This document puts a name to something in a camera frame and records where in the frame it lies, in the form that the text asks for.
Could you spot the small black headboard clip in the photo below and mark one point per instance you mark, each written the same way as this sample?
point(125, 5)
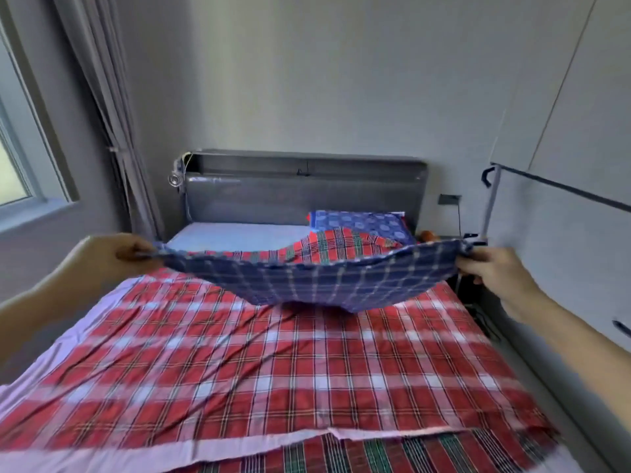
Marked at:
point(303, 172)

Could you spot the white mattress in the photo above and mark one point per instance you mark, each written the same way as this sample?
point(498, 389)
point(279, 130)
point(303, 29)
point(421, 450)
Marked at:
point(231, 237)

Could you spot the white wardrobe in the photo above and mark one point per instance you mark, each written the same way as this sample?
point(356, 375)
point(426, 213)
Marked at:
point(572, 142)

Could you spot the person's right hand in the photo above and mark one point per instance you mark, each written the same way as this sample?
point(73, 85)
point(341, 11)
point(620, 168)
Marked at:
point(507, 280)

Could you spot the red plaid bed sheet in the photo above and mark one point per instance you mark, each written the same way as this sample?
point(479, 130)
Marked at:
point(276, 369)

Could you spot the blue plaid cloth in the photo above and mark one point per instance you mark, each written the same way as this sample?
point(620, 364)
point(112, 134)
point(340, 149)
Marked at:
point(315, 283)

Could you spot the grey wall socket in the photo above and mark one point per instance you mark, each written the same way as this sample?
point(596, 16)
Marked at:
point(449, 199)

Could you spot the person's left forearm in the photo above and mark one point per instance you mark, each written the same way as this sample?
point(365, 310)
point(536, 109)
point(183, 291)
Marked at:
point(34, 310)

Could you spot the grey curtain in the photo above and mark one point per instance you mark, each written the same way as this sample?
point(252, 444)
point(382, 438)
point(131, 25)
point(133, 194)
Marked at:
point(116, 118)

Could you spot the person's right thumb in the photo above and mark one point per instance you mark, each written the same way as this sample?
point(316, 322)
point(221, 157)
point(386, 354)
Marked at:
point(474, 256)

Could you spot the person's left hand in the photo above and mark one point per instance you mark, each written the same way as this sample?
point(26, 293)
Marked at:
point(106, 261)

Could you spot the orange round object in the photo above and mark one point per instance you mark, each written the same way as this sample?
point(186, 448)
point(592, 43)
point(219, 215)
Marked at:
point(427, 236)

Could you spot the blue patterned pillow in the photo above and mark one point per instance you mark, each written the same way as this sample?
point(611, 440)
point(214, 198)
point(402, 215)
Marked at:
point(365, 224)

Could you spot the white framed window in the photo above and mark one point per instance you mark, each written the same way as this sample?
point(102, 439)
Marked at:
point(19, 157)

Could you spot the red green plaid pillow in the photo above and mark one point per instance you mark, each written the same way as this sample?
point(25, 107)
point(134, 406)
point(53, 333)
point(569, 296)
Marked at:
point(340, 245)

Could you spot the person's left thumb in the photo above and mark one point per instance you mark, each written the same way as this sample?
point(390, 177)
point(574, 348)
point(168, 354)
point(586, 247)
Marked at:
point(134, 247)

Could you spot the red green plaid cloth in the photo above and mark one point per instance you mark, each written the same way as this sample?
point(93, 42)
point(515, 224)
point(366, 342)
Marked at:
point(374, 453)

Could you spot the grey upholstered headboard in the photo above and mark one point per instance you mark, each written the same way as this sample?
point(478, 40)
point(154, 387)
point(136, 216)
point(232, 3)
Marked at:
point(296, 196)

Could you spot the person's right forearm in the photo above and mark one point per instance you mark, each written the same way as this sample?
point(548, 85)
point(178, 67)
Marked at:
point(581, 349)

